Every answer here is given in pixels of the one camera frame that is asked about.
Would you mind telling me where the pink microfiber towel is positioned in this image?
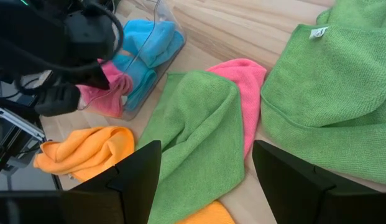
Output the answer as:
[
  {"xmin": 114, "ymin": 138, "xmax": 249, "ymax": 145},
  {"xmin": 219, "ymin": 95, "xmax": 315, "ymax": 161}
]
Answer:
[
  {"xmin": 206, "ymin": 58, "xmax": 267, "ymax": 159},
  {"xmin": 77, "ymin": 60, "xmax": 134, "ymax": 119}
]

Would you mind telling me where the black metal table frame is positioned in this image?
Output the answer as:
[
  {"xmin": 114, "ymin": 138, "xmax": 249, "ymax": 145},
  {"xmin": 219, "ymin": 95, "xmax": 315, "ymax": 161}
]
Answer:
[{"xmin": 0, "ymin": 93, "xmax": 63, "ymax": 191}]

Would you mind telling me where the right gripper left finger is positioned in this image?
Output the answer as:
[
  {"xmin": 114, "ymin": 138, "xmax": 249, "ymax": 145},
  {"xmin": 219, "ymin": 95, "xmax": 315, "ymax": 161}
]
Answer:
[{"xmin": 70, "ymin": 139, "xmax": 162, "ymax": 224}]

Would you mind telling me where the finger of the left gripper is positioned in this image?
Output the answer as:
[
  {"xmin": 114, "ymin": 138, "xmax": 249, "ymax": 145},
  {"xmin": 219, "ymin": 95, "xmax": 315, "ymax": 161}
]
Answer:
[{"xmin": 71, "ymin": 63, "xmax": 111, "ymax": 91}]

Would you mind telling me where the grey metal bracket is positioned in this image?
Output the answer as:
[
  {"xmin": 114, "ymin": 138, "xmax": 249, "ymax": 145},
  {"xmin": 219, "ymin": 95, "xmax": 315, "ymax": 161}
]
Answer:
[{"xmin": 0, "ymin": 105, "xmax": 46, "ymax": 142}]

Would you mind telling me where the clear plastic bin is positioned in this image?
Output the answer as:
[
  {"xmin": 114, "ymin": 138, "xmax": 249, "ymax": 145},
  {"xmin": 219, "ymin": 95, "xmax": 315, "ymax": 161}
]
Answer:
[{"xmin": 77, "ymin": 0, "xmax": 187, "ymax": 122}]

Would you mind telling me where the orange microfiber towel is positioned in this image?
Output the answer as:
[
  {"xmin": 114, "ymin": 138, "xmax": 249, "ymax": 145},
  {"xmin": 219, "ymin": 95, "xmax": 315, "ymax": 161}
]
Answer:
[
  {"xmin": 177, "ymin": 200, "xmax": 236, "ymax": 224},
  {"xmin": 33, "ymin": 126, "xmax": 136, "ymax": 183}
]

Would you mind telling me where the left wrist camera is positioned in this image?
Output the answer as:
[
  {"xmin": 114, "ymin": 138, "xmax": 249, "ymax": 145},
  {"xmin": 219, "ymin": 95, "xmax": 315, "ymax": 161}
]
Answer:
[{"xmin": 34, "ymin": 83, "xmax": 82, "ymax": 118}]

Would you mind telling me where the green microfiber towel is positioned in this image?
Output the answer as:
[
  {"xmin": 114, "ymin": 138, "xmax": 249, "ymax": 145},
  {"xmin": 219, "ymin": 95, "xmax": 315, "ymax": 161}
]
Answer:
[
  {"xmin": 135, "ymin": 70, "xmax": 246, "ymax": 224},
  {"xmin": 260, "ymin": 0, "xmax": 386, "ymax": 187}
]

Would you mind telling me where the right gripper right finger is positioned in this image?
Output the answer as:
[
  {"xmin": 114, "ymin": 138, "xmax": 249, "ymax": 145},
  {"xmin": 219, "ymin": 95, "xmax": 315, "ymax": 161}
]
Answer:
[{"xmin": 252, "ymin": 139, "xmax": 380, "ymax": 224}]

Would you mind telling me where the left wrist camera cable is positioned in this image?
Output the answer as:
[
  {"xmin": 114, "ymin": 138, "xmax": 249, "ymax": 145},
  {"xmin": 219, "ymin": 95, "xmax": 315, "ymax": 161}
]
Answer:
[{"xmin": 83, "ymin": 0, "xmax": 124, "ymax": 71}]

